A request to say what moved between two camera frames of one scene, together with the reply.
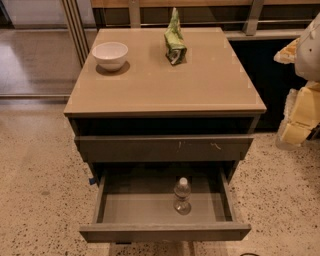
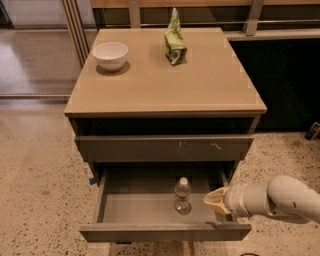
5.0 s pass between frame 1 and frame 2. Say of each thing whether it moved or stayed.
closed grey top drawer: stayed
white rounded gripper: moved
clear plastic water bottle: stayed
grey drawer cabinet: stayed
